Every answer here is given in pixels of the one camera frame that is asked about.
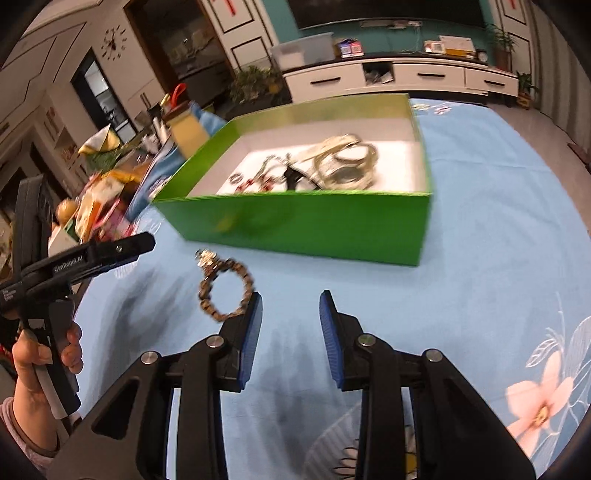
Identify red and pink bead bracelet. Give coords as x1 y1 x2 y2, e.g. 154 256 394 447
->
227 171 279 194

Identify black eyeglasses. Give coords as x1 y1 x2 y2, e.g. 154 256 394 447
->
283 166 321 191

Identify white wrist watch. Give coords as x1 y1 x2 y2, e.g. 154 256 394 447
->
288 134 379 191

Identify silver bangle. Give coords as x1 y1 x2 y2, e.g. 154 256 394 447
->
253 154 291 184

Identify person's left hand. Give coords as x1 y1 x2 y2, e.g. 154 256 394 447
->
12 329 60 452

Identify white box on side table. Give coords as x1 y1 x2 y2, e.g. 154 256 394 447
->
48 227 79 256

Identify pink yogurt cup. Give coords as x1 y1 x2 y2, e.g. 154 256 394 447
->
93 200 133 242

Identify gold flower brooch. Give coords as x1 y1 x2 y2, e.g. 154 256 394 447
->
194 249 219 271

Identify yellow snack bag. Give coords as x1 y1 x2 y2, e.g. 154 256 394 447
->
75 175 127 243

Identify blue floral tablecloth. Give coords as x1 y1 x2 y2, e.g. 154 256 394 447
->
76 100 590 479

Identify green tissue box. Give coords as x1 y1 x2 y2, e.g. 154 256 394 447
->
78 126 124 173

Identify yellow bottle with brown lid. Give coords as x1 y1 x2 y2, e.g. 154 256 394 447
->
163 101 209 160

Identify green cardboard box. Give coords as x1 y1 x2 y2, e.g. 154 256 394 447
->
153 93 433 266

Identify green plants by doorway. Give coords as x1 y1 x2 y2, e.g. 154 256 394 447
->
230 65 283 104

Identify clear plastic storage bin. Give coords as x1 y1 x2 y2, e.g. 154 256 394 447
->
270 32 335 72

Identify white TV cabinet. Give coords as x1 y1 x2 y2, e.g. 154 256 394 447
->
283 56 519 103

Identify potted plant on floor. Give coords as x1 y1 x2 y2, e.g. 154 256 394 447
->
516 71 539 110

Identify large black television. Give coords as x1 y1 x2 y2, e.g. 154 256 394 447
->
287 0 485 29

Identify small alarm clock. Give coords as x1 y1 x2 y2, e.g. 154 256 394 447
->
476 49 489 63

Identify white and yellow router box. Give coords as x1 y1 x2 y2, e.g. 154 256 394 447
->
440 35 476 59

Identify potted plant on cabinet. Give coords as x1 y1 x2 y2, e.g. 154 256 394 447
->
486 23 515 72

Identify brown wooden bead bracelet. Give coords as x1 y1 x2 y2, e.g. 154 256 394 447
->
197 257 257 323

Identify black wall clock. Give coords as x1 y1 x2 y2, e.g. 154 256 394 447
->
101 24 127 61

